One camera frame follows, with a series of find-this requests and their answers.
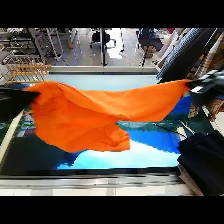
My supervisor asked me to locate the black garment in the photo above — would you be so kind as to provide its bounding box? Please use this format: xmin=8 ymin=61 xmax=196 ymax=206
xmin=176 ymin=130 xmax=224 ymax=196

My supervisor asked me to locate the orange garment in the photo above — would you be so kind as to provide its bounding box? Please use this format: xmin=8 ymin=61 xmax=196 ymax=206
xmin=24 ymin=79 xmax=193 ymax=154

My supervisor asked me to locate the grey checked garment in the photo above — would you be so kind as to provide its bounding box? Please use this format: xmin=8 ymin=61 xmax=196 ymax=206
xmin=156 ymin=27 xmax=214 ymax=84

